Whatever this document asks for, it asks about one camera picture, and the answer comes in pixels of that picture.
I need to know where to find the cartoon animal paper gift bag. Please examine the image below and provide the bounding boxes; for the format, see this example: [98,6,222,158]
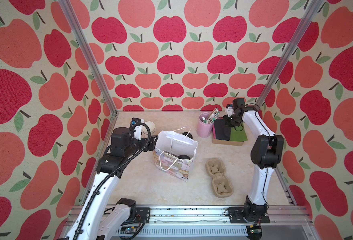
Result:
[153,127,198,182]

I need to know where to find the single black paper napkin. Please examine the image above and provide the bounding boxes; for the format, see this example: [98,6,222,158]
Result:
[213,118,231,141]

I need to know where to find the stack of white paper cups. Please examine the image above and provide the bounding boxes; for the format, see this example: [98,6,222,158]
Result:
[145,121,156,135]

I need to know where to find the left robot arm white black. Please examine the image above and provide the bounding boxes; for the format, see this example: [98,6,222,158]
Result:
[64,118,158,240]

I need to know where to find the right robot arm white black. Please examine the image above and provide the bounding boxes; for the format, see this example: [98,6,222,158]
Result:
[223,98,284,223]

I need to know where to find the stack of dark napkins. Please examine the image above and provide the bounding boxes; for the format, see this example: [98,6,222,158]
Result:
[212,127,248,142]

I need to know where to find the brown cardboard napkin tray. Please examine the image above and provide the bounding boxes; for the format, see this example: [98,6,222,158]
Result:
[212,139,244,146]

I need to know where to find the pink cylindrical holder cup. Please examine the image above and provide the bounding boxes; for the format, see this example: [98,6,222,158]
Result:
[196,112,213,138]

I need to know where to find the brown pulp cup carrier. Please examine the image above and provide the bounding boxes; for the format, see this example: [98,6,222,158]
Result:
[205,158,234,198]

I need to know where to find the aluminium front rail frame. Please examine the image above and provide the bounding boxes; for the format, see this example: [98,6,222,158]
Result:
[78,204,320,240]

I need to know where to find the right aluminium corner post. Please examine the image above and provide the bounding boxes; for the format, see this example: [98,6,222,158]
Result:
[255,0,325,107]

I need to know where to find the aluminium corner post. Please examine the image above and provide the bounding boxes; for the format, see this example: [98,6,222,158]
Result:
[59,0,118,117]
[255,0,325,107]

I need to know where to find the left aluminium corner post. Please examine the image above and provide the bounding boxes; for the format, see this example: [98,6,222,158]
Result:
[59,0,118,117]

